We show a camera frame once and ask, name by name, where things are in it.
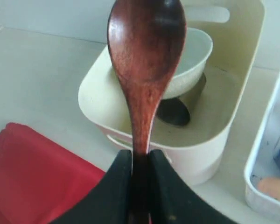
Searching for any stainless steel cup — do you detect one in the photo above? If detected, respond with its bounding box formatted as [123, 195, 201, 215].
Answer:
[156, 72, 207, 127]

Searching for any dark wooden spoon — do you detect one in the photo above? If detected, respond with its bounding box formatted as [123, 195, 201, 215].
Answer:
[107, 0, 186, 224]

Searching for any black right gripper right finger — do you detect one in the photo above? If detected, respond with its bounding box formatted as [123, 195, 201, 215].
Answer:
[148, 150, 229, 224]

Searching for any cream plastic bin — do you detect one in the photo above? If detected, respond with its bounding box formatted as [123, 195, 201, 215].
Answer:
[77, 0, 265, 185]

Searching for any white ceramic bowl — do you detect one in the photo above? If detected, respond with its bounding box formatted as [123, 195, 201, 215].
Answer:
[112, 27, 213, 100]

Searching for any brown egg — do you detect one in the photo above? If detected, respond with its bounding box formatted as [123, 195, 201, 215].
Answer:
[257, 177, 280, 201]

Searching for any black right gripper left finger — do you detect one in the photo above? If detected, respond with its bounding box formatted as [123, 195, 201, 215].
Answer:
[52, 150, 132, 224]

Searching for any white perforated plastic basket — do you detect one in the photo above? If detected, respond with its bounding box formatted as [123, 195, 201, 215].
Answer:
[244, 72, 280, 222]

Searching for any red tablecloth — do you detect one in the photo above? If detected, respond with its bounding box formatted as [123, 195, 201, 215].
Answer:
[0, 123, 104, 224]

